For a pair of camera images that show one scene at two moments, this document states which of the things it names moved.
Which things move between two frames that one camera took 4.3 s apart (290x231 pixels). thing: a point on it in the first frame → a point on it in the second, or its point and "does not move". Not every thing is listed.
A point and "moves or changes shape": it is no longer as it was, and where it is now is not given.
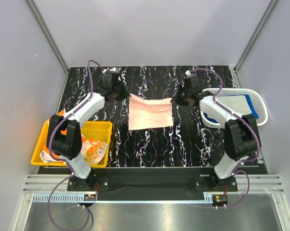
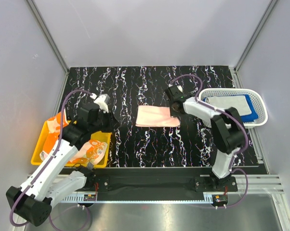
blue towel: [212, 119] does not move
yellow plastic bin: [98, 131] does not move
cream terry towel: [239, 104] does not move
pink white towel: [150, 113] moves or changes shape
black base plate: [152, 184] does not move
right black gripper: [176, 99] → [172, 113]
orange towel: [93, 152] does not move
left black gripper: [125, 95] → [113, 122]
